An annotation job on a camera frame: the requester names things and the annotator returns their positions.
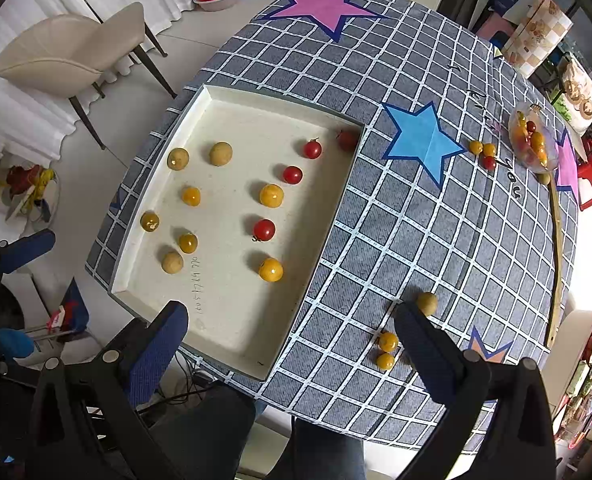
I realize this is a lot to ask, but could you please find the orange paper star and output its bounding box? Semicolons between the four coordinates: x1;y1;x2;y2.
468;325;515;363

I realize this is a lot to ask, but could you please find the white basin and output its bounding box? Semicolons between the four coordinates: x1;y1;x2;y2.
193;0;244;12

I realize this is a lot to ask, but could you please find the grey checked tablecloth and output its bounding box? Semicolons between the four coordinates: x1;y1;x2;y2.
86;0;579;453

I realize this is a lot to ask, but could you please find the beige chair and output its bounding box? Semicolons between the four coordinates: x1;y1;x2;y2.
0;1;178;151

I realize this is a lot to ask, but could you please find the black cable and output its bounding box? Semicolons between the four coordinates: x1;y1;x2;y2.
168;355;227;406

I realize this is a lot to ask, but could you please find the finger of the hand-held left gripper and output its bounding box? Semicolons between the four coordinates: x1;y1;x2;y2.
0;329;35;359
0;229;57;274

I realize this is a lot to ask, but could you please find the white tray with green rim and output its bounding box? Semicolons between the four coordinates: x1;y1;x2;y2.
110;84;366;382

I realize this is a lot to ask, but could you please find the blue paper star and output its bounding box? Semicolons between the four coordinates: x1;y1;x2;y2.
381;101;468;192

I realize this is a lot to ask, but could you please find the red white object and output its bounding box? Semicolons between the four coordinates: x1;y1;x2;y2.
36;280;90;341

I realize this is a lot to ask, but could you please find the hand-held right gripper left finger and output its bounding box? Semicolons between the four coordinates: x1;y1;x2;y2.
23;301;190;480

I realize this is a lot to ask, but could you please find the person's right leg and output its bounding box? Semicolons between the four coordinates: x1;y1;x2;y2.
276;417;367;480

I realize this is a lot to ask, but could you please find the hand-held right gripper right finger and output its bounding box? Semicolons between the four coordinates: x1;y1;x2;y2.
393;302;559;480

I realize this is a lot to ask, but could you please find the person's leg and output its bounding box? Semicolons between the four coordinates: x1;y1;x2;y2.
148;380;257;480
276;417;367;480

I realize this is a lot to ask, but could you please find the person's left leg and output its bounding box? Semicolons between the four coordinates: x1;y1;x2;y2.
148;380;257;480

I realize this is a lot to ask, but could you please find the thin bamboo stick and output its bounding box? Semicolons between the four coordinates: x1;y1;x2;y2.
546;180;566;348

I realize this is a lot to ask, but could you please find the pastry picture box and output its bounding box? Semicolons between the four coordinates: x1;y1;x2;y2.
556;55;592;133

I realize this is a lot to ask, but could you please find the printed cardboard box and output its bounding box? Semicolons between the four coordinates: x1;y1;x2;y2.
501;0;574;78

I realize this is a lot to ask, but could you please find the red yellow toy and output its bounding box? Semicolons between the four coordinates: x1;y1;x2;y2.
6;164;57;211

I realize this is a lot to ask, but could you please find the clear bowl of tomatoes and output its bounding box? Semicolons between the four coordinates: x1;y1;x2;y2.
508;102;561;170

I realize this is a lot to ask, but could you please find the pink paper star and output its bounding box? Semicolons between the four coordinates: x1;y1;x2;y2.
262;0;389;43

